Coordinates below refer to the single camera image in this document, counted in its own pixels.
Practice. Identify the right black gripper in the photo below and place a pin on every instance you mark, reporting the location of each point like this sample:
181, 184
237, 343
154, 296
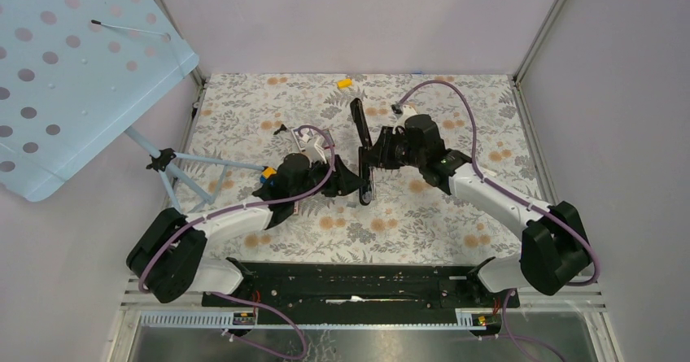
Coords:
383, 148

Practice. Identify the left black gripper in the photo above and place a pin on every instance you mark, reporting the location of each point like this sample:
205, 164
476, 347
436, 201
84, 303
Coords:
342, 180

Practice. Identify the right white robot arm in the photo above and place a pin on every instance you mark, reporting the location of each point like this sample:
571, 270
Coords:
553, 241

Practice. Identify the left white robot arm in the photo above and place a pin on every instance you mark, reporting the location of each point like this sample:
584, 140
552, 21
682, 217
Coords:
170, 258

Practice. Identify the blue yellow toy car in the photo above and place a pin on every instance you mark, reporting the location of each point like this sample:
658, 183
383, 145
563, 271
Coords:
266, 174

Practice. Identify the blue playing card box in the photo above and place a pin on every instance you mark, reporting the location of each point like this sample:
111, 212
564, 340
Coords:
300, 139

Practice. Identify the black small clip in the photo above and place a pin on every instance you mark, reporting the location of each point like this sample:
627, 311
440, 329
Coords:
281, 129

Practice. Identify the yellow small block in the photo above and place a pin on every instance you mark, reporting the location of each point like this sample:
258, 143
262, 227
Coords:
344, 83

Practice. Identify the blue perforated stand panel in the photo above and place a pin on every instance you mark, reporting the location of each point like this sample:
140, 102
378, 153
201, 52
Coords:
75, 74

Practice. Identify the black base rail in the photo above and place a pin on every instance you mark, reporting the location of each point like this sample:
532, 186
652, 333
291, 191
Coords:
367, 294

